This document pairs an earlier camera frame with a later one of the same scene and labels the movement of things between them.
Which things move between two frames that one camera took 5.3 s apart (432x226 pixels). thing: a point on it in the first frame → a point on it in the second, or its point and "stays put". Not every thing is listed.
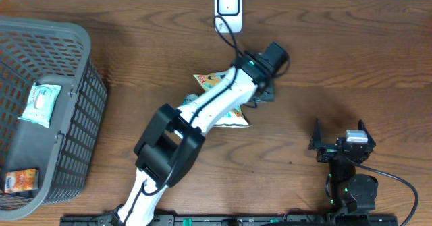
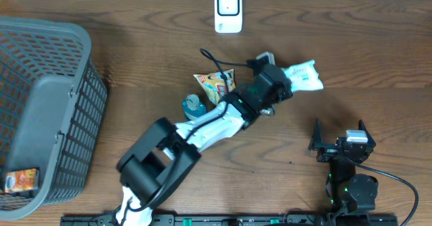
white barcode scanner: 229,5 stays put
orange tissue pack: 21,180 stays put
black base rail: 237,220 stays put
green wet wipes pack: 41,104 → 304,77
